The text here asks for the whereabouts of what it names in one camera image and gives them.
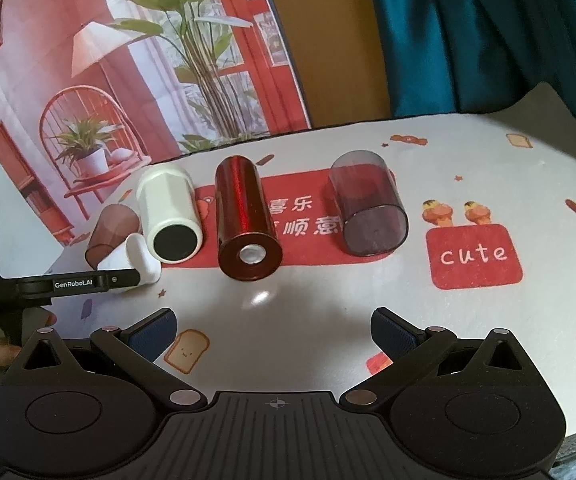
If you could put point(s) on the shiny red metal tumbler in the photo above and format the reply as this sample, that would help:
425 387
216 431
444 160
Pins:
248 248

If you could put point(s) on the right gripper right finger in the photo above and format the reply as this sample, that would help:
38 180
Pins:
413 352

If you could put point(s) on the printed room backdrop cloth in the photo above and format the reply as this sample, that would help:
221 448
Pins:
93 90

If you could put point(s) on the white patterned table mat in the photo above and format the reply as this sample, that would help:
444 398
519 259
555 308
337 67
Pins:
491 205

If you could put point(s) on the small white paper cup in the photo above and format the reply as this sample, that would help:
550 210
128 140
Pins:
133 253

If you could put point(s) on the brown translucent plastic cup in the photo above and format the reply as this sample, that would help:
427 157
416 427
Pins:
115 223

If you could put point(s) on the dark purple translucent cup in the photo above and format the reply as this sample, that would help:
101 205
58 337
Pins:
374 220

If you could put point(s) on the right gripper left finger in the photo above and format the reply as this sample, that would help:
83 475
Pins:
133 352

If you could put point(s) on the white tumbler with black bottom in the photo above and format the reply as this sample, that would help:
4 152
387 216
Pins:
169 213

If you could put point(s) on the teal curtain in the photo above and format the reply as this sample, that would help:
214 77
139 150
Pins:
475 56

